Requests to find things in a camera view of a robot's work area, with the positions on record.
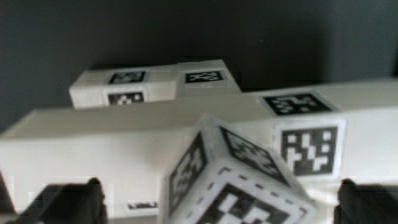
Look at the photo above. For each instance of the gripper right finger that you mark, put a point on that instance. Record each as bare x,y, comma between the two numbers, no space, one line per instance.
367,204

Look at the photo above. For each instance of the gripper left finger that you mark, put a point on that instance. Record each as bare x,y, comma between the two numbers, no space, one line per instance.
69,204

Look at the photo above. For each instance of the white tagged cube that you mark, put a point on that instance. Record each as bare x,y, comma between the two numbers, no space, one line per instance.
230,185

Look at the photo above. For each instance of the white chair back frame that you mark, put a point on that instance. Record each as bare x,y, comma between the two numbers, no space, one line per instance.
328,125

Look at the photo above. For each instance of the white chair leg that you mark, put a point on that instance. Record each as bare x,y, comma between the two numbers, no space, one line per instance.
124,86
206,79

